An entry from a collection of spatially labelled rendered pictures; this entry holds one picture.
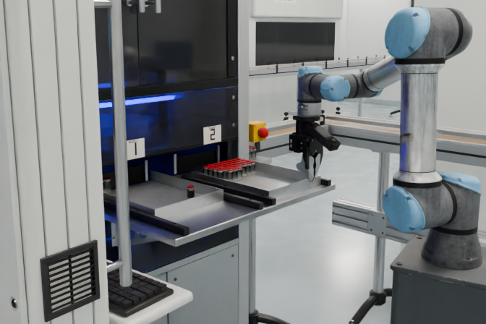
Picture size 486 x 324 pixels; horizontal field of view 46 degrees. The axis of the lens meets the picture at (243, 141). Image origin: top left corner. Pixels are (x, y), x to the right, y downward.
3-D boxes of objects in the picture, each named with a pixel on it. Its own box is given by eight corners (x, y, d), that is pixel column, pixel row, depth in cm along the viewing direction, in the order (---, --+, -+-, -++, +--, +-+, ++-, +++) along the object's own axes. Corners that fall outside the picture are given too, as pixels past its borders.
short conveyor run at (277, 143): (231, 169, 226) (231, 129, 223) (204, 163, 236) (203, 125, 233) (330, 144, 276) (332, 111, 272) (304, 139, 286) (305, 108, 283)
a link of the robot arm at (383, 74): (487, 0, 142) (364, 71, 184) (455, -2, 136) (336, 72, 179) (500, 44, 139) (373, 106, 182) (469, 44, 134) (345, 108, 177)
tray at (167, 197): (84, 197, 177) (83, 186, 176) (151, 180, 195) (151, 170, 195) (155, 221, 154) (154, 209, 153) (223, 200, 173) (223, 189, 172)
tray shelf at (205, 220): (70, 206, 173) (69, 200, 173) (231, 165, 224) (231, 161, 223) (175, 246, 141) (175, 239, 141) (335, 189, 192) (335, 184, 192)
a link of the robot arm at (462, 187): (489, 226, 148) (493, 174, 146) (451, 234, 142) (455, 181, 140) (452, 212, 159) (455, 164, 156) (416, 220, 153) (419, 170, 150)
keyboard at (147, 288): (18, 268, 142) (17, 259, 142) (66, 252, 153) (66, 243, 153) (125, 318, 118) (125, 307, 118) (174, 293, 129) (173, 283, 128)
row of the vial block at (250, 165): (215, 182, 192) (215, 169, 191) (252, 173, 205) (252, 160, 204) (220, 184, 190) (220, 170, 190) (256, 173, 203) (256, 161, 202)
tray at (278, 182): (192, 181, 194) (192, 171, 193) (244, 168, 212) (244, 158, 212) (268, 202, 171) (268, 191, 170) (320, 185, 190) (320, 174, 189)
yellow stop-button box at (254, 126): (240, 140, 223) (240, 121, 222) (252, 137, 229) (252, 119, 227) (254, 142, 218) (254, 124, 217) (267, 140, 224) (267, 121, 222)
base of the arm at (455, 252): (486, 254, 156) (489, 218, 154) (477, 274, 143) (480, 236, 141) (428, 244, 163) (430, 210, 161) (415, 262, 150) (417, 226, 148)
